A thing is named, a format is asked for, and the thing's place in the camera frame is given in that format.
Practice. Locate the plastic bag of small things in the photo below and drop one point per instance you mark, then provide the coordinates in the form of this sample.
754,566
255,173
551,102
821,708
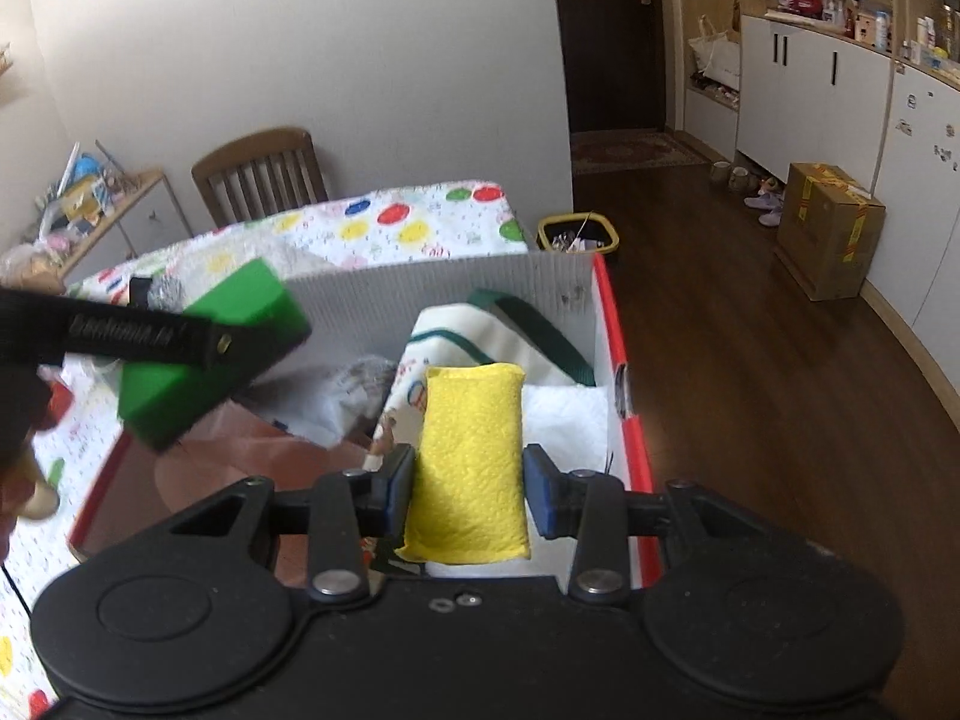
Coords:
26,262

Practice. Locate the white tote bag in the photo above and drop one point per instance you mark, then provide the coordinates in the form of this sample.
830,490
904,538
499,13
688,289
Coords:
716,60

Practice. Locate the dark entrance door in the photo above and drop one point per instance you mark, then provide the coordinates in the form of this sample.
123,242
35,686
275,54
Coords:
607,52

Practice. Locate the wooden side cabinet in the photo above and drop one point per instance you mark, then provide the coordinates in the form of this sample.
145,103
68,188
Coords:
157,217

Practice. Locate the clear plastic bag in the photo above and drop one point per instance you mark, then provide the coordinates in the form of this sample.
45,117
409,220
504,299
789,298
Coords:
330,397

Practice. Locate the crumpled silver wrapper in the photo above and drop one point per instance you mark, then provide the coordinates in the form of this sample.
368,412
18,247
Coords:
169,292

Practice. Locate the red cardboard box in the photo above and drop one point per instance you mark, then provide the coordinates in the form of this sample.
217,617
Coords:
450,277

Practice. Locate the wooden chair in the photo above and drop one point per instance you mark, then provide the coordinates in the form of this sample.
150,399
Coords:
255,146

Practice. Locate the person's left hand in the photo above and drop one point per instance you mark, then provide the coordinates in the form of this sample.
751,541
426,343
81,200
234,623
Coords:
37,495

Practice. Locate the yellow rim trash bin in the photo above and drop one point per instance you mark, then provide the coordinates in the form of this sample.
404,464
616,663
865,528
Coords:
551,226

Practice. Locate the christmas print pouch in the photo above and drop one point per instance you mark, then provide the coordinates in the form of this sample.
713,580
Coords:
487,345

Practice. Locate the purple slipper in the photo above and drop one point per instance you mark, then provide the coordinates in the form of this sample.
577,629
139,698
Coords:
771,218
763,201

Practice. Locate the patterned door rug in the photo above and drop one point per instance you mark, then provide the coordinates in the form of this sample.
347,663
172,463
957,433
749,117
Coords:
637,152

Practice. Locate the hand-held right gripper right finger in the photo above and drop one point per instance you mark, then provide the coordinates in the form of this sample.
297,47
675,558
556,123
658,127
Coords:
540,491

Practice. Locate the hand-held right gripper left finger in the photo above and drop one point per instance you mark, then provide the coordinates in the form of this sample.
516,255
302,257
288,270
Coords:
400,495

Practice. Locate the red counter item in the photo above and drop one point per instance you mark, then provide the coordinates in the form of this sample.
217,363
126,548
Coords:
808,0

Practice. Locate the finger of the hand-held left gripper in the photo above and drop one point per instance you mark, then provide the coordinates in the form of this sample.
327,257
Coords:
142,334

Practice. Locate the green foam block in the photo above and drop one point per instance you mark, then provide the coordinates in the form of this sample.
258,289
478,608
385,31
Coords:
240,292

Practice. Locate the row of small bottles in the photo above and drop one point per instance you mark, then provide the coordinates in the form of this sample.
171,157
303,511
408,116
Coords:
877,26

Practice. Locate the brown cardboard box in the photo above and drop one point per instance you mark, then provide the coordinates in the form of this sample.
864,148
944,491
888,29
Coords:
817,232

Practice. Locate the white base cabinet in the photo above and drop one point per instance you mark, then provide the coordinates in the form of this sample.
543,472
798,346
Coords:
810,105

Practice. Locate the black pouch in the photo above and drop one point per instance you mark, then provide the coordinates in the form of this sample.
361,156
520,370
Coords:
139,291

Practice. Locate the small floor cup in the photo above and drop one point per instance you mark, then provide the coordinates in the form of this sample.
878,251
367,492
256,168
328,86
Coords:
721,174
740,180

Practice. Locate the yellow sponge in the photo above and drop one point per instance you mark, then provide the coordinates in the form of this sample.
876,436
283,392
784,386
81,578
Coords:
465,465

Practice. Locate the blue plastic container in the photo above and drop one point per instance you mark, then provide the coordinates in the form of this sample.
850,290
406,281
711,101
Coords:
90,165

